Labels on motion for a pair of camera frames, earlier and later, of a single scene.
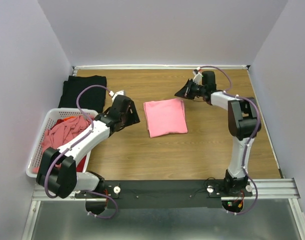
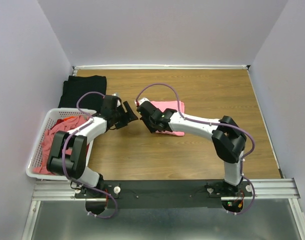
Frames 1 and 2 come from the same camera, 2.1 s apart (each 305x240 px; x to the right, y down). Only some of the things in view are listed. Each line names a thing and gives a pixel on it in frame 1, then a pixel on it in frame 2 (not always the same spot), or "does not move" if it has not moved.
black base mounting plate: x=177 y=194 does not move
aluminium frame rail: x=150 y=67 does not move
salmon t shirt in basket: x=58 y=135 does not move
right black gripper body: x=193 y=90 → x=149 y=125
